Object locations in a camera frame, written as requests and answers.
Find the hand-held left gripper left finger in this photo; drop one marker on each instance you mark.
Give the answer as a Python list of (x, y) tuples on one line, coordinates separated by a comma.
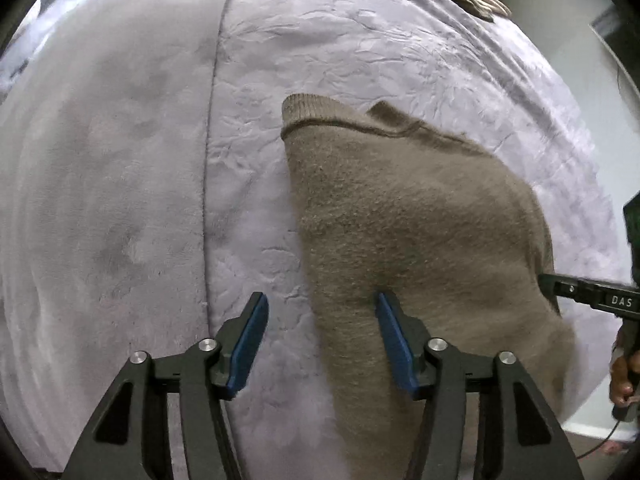
[(247, 345)]

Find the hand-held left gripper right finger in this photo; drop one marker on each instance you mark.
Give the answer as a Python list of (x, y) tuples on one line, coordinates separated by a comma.
[(395, 345)]

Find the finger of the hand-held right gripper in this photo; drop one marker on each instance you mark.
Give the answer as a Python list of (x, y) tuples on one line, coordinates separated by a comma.
[(567, 289)]

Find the beige knit sweater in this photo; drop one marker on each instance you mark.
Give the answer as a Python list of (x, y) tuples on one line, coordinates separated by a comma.
[(425, 260)]

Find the person's right hand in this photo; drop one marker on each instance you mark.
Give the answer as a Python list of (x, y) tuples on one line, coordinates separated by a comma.
[(621, 377)]

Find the lavender bed blanket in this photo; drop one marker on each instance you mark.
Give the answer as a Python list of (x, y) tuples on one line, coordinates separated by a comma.
[(150, 185)]

